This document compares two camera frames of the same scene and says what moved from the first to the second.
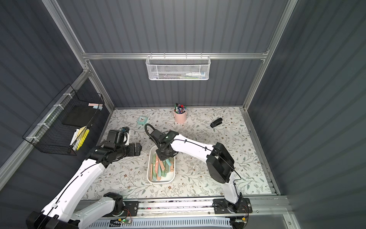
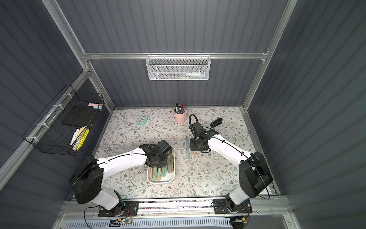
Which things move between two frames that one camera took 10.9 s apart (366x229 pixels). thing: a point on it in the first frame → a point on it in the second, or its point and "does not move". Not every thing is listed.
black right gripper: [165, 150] → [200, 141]
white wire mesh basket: [176, 67] does not move
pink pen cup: [180, 116] does not move
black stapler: [216, 122] does not move
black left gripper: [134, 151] → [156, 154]
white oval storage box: [159, 171] does not move
